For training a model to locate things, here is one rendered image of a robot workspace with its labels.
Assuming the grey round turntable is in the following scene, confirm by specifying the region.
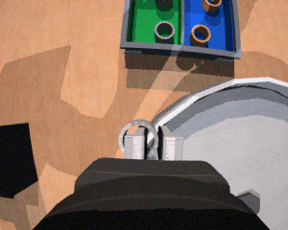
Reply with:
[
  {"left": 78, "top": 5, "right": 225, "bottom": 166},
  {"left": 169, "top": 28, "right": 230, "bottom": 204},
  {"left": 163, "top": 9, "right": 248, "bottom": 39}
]
[{"left": 152, "top": 77, "right": 288, "bottom": 230}]

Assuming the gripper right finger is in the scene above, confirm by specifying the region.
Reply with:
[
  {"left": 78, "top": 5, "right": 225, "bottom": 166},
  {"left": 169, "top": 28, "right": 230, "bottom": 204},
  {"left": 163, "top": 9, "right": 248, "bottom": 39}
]
[{"left": 157, "top": 126, "right": 183, "bottom": 160}]

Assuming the green and blue divided bin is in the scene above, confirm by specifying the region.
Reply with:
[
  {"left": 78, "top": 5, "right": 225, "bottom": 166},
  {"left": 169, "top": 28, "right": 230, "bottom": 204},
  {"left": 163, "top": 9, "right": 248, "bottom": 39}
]
[{"left": 120, "top": 0, "right": 241, "bottom": 64}]

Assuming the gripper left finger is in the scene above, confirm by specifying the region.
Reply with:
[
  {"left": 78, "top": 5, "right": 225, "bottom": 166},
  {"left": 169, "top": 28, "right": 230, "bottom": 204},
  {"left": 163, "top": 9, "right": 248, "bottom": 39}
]
[{"left": 124, "top": 126, "right": 148, "bottom": 160}]

